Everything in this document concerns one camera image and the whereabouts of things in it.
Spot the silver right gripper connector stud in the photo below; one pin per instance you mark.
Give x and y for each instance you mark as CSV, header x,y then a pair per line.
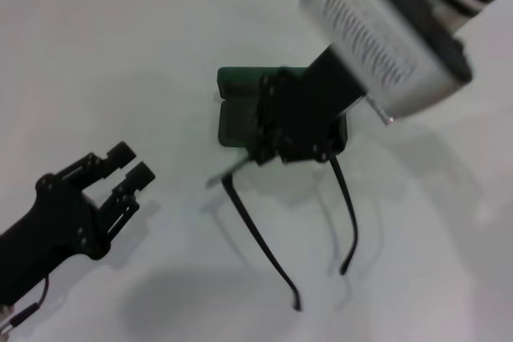
x,y
384,113

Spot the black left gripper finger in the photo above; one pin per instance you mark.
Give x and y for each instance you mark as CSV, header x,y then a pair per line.
x,y
120,154
140,177

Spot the black thin-framed glasses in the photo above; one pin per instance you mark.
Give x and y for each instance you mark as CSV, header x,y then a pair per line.
x,y
260,238

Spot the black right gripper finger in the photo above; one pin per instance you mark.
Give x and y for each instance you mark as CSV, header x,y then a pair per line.
x,y
266,142
328,146

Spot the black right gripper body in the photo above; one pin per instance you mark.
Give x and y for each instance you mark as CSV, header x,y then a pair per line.
x,y
308,109

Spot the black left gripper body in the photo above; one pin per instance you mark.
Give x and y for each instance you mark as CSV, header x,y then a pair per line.
x,y
48,222

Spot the green glasses case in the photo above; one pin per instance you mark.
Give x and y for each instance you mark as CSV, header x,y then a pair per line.
x,y
236,121

